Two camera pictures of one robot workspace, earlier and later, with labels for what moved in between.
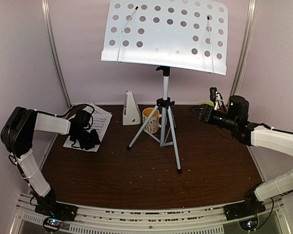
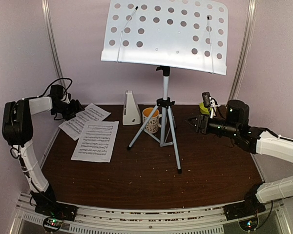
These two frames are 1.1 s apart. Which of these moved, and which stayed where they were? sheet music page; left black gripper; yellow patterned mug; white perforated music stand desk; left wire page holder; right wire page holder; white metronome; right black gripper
Moved: right black gripper; sheet music page; left black gripper
Stayed: yellow patterned mug; left wire page holder; white perforated music stand desk; right wire page holder; white metronome
